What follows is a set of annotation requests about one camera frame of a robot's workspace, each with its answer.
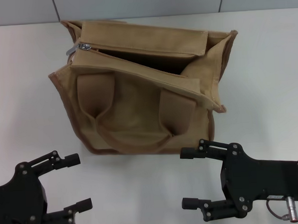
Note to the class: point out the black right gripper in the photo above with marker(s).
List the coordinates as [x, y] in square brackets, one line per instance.
[262, 181]

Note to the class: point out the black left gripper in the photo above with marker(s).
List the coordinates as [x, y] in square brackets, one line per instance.
[21, 196]

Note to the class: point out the khaki canvas food bag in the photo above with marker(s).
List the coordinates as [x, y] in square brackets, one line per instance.
[139, 112]

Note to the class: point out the silver zipper pull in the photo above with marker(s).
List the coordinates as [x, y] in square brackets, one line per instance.
[84, 46]

